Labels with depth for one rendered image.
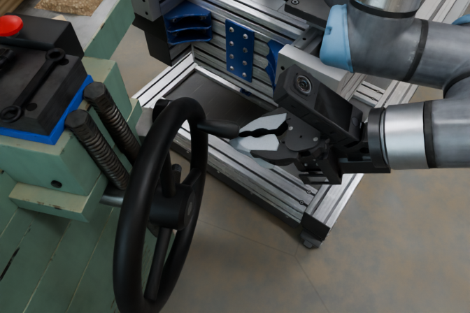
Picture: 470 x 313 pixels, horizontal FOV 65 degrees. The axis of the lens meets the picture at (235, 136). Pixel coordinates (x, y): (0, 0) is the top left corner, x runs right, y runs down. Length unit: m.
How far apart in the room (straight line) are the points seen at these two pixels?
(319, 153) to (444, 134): 0.13
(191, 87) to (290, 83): 1.08
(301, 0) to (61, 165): 0.57
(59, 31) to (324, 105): 0.30
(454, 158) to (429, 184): 1.19
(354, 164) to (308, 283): 0.87
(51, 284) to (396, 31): 0.59
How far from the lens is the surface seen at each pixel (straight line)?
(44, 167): 0.44
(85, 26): 0.64
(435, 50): 0.47
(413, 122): 0.43
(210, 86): 1.46
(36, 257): 0.60
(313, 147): 0.45
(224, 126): 0.50
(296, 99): 0.40
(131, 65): 1.91
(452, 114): 0.42
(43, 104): 0.39
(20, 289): 0.60
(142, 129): 0.83
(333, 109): 0.43
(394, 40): 0.46
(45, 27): 0.46
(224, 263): 1.32
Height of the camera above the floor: 1.26
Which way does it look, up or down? 54 degrees down
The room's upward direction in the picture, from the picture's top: straight up
